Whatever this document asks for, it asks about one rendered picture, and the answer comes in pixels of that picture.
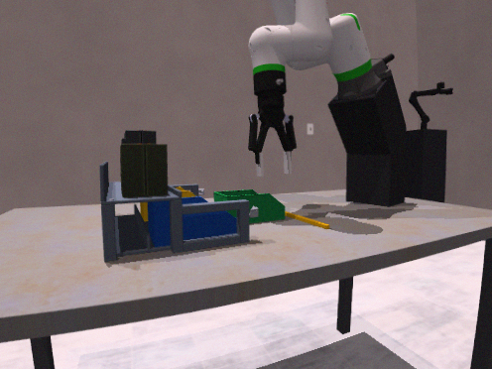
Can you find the blue open bin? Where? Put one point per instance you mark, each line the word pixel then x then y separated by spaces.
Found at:
pixel 195 225

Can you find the yellow bar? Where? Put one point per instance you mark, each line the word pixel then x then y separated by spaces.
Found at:
pixel 307 220

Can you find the green bin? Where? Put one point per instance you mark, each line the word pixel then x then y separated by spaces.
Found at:
pixel 269 208

